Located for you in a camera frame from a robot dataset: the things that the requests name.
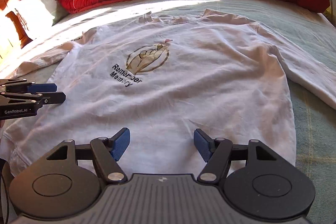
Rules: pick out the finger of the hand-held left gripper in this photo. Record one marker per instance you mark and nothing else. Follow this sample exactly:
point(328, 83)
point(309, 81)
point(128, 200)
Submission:
point(42, 87)
point(53, 97)

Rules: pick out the white long-sleeve printed shirt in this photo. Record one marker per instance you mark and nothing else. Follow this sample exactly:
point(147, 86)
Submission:
point(183, 95)

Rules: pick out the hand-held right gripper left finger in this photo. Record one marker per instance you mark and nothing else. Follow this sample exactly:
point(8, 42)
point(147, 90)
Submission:
point(120, 144)

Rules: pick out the light plaid pillow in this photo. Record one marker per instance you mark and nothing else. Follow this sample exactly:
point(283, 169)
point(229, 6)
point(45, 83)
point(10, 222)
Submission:
point(39, 3)

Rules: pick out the bed with green plaid sheet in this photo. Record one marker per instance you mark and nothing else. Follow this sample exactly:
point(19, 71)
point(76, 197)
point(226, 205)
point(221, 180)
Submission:
point(309, 121)

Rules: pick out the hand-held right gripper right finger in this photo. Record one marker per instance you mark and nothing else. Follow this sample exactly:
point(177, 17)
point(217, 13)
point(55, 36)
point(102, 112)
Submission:
point(203, 144)

